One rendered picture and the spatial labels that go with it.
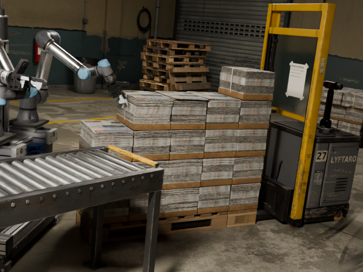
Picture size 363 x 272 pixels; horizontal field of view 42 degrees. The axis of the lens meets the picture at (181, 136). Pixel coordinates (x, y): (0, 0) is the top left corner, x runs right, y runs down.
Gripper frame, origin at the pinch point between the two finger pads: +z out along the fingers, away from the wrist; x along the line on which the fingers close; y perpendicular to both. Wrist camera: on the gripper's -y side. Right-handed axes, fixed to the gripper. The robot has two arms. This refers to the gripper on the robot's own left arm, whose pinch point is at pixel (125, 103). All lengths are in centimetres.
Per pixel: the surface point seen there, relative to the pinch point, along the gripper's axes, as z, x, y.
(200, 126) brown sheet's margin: 38, 18, -40
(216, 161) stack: 72, 17, -42
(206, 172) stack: 75, 17, -31
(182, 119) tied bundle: 25.7, 17.9, -29.5
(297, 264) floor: 139, 86, -43
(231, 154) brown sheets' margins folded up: 73, 18, -55
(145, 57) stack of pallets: 134, -619, -224
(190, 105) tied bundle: 19.8, 17.8, -39.5
